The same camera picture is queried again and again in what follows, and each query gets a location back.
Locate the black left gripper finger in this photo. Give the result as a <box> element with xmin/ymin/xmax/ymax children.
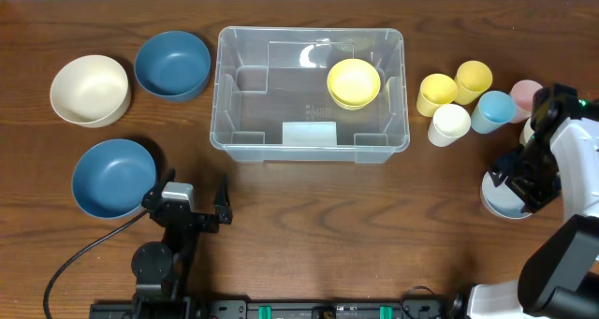
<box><xmin>213</xmin><ymin>176</ymin><xmax>233</xmax><ymax>225</ymax></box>
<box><xmin>141</xmin><ymin>168</ymin><xmax>176</xmax><ymax>210</ymax></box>

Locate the cream large bowl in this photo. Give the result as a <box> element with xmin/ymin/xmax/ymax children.
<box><xmin>50</xmin><ymin>55</ymin><xmax>132</xmax><ymax>128</ymax></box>

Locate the pink cup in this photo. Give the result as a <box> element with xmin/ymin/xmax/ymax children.
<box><xmin>509</xmin><ymin>80</ymin><xmax>543</xmax><ymax>123</ymax></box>

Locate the blue large bowl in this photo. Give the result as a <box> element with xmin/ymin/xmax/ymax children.
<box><xmin>134</xmin><ymin>31</ymin><xmax>212</xmax><ymax>102</ymax></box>
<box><xmin>71</xmin><ymin>138</ymin><xmax>157</xmax><ymax>219</ymax></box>

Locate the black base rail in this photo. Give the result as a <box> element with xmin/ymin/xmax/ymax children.
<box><xmin>89</xmin><ymin>297</ymin><xmax>447</xmax><ymax>319</ymax></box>

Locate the blue large bowl near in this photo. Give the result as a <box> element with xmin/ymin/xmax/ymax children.
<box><xmin>71</xmin><ymin>138</ymin><xmax>157</xmax><ymax>219</ymax></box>

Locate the blue large bowl far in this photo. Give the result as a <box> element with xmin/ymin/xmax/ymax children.
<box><xmin>134</xmin><ymin>31</ymin><xmax>212</xmax><ymax>102</ymax></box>

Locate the clear plastic storage bin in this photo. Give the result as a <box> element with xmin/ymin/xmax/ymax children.
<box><xmin>210</xmin><ymin>26</ymin><xmax>410</xmax><ymax>164</ymax></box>

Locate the light blue cup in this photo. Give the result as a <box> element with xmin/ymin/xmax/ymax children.
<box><xmin>471</xmin><ymin>91</ymin><xmax>517</xmax><ymax>134</ymax></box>

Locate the white small bowl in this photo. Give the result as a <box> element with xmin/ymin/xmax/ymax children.
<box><xmin>519</xmin><ymin>118</ymin><xmax>534</xmax><ymax>146</ymax></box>

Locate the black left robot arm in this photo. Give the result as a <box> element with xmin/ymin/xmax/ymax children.
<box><xmin>131</xmin><ymin>169</ymin><xmax>233</xmax><ymax>318</ymax></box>

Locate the cream cup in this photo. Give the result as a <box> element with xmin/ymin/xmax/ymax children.
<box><xmin>428</xmin><ymin>104</ymin><xmax>471</xmax><ymax>147</ymax></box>

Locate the light blue small bowl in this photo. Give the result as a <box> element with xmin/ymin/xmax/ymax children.
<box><xmin>480</xmin><ymin>172</ymin><xmax>532</xmax><ymax>220</ymax></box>

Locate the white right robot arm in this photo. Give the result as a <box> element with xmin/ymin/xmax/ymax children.
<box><xmin>460</xmin><ymin>84</ymin><xmax>598</xmax><ymax>319</ymax></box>

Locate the yellow cup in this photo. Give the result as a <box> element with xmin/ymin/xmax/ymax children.
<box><xmin>416</xmin><ymin>73</ymin><xmax>458</xmax><ymax>117</ymax></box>
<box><xmin>454</xmin><ymin>60</ymin><xmax>493</xmax><ymax>105</ymax></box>

